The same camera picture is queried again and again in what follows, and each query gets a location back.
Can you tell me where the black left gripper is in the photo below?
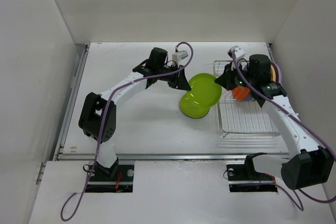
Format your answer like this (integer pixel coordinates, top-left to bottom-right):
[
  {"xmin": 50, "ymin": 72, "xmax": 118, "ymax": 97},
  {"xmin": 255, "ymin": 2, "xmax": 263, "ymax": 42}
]
[{"xmin": 157, "ymin": 64, "xmax": 191, "ymax": 91}]

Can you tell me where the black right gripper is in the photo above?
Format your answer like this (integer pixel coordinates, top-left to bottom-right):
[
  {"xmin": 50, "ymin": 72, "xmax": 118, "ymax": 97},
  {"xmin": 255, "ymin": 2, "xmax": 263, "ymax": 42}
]
[{"xmin": 215, "ymin": 60, "xmax": 256, "ymax": 91}]

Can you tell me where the orange plate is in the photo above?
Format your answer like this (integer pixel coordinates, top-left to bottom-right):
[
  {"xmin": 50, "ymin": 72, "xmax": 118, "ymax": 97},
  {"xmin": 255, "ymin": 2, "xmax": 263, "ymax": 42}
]
[{"xmin": 232, "ymin": 86, "xmax": 250, "ymax": 101}]

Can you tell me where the green plate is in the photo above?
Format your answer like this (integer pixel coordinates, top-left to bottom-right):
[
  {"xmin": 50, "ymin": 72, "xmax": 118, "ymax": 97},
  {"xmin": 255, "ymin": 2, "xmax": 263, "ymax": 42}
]
[
  {"xmin": 180, "ymin": 93, "xmax": 210, "ymax": 114},
  {"xmin": 186, "ymin": 73, "xmax": 222, "ymax": 107}
]

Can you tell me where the blue plate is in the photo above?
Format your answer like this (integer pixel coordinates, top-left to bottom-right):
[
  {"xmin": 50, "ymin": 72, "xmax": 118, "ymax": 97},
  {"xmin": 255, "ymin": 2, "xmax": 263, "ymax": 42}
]
[{"xmin": 242, "ymin": 94, "xmax": 255, "ymax": 102}]

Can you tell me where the black plate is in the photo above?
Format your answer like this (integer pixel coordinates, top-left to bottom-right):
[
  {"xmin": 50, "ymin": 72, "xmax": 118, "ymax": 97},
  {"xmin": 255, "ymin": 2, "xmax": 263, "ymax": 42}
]
[{"xmin": 184, "ymin": 112, "xmax": 208, "ymax": 119}]

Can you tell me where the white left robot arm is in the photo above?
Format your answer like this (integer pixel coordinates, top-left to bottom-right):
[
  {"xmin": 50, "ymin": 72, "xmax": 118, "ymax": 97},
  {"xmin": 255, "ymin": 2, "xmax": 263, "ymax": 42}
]
[{"xmin": 78, "ymin": 47, "xmax": 193, "ymax": 180}]

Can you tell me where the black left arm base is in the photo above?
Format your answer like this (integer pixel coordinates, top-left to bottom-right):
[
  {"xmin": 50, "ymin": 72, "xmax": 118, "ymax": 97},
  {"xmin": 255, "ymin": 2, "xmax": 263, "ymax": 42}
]
[{"xmin": 85, "ymin": 160, "xmax": 134, "ymax": 193}]

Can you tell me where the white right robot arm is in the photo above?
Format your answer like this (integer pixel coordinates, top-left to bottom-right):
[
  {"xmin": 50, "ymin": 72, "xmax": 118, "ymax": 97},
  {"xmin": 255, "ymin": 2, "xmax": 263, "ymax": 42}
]
[{"xmin": 215, "ymin": 54, "xmax": 335, "ymax": 190}]

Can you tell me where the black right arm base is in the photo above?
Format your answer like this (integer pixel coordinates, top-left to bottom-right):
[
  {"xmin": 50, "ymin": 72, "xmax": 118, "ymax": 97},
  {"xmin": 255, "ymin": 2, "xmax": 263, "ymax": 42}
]
[{"xmin": 223, "ymin": 153, "xmax": 278, "ymax": 193}]

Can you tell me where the purple plate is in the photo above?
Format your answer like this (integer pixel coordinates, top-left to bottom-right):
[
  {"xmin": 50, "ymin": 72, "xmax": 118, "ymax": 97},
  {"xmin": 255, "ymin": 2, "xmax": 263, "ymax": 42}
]
[{"xmin": 271, "ymin": 62, "xmax": 282, "ymax": 84}]

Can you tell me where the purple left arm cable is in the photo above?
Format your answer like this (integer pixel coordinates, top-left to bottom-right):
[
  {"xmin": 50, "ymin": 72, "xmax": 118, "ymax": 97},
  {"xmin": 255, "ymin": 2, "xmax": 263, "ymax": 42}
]
[{"xmin": 59, "ymin": 41, "xmax": 194, "ymax": 221}]

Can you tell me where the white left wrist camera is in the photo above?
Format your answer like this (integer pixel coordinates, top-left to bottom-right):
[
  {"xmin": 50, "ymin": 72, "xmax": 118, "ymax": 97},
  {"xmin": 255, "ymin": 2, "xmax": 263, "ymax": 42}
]
[{"xmin": 172, "ymin": 50, "xmax": 188, "ymax": 66}]

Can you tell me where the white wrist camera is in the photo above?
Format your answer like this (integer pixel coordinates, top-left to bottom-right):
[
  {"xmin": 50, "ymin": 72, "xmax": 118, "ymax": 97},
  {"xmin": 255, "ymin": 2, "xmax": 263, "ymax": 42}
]
[
  {"xmin": 227, "ymin": 46, "xmax": 245, "ymax": 61},
  {"xmin": 172, "ymin": 50, "xmax": 188, "ymax": 66}
]

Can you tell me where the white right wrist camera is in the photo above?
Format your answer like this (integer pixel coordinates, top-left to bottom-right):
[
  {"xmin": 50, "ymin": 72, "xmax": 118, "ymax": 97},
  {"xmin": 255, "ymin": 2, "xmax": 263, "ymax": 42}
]
[{"xmin": 227, "ymin": 46, "xmax": 245, "ymax": 61}]

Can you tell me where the chrome wire dish rack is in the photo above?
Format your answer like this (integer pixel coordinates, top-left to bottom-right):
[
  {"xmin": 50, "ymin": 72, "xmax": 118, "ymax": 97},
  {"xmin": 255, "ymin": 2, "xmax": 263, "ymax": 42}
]
[{"xmin": 212, "ymin": 60, "xmax": 279, "ymax": 138}]

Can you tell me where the aluminium table rail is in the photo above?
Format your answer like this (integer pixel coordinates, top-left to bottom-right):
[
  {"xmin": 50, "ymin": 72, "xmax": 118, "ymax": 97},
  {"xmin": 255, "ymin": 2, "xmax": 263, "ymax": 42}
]
[{"xmin": 35, "ymin": 44, "xmax": 89, "ymax": 185}]

